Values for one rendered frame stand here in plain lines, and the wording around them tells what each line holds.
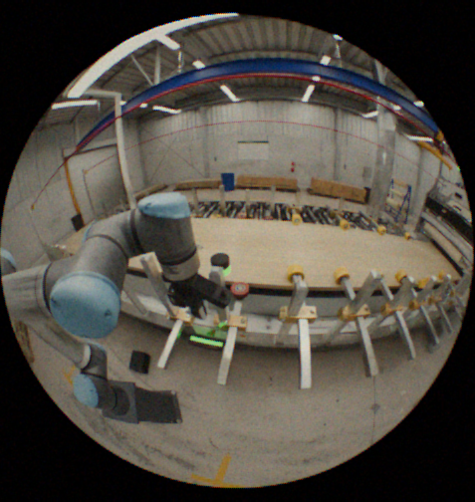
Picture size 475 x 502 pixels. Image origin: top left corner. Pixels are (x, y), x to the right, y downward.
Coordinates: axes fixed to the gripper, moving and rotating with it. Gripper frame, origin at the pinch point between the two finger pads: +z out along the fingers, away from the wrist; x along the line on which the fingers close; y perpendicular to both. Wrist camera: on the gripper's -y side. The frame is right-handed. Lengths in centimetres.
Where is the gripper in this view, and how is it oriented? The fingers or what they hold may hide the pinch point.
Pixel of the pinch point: (205, 316)
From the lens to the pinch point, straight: 50.6
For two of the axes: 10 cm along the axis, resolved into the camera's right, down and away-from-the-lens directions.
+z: 0.4, 8.2, 5.8
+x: -1.7, 5.7, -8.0
